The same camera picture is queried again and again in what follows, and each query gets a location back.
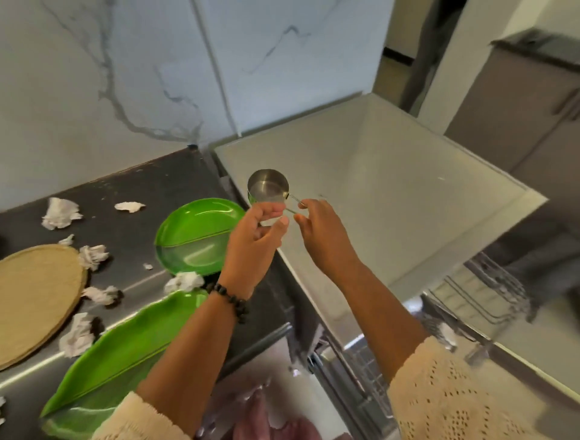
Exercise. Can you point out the person's left forearm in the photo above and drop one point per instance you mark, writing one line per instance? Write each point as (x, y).
(195, 353)

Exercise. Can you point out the steel measuring cup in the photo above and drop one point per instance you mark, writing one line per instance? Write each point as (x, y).
(267, 186)

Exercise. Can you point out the cream knit right sleeve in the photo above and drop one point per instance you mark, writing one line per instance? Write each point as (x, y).
(453, 399)

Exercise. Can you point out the cream knit left sleeve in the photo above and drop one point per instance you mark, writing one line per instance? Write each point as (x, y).
(136, 424)

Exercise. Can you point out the person's right hand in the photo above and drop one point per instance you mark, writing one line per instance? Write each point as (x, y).
(327, 238)

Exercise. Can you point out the long green leaf plate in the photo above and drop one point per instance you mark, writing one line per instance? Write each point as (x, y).
(118, 358)

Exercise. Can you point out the person's right forearm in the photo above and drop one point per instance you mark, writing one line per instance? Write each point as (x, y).
(385, 312)

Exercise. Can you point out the scattered crumpled white tissues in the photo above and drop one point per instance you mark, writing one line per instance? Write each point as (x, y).
(61, 213)

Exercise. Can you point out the person's left thumb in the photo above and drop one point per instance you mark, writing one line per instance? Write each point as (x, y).
(278, 231)

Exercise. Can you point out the round woven straw mat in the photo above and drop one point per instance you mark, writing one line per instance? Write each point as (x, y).
(36, 299)

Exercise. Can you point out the grey kitchen cabinet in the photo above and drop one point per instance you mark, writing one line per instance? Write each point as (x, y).
(516, 118)

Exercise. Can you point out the pink clothing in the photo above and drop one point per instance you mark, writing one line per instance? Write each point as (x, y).
(272, 424)

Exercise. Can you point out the cream knit sleeve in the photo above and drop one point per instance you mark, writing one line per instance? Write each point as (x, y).
(136, 424)
(453, 399)

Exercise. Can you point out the person's left hand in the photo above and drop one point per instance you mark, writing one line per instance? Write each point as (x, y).
(247, 254)

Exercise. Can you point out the person's right thumb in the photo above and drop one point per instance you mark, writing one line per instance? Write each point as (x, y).
(302, 224)

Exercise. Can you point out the small green leaf plate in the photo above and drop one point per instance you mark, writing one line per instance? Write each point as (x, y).
(195, 235)

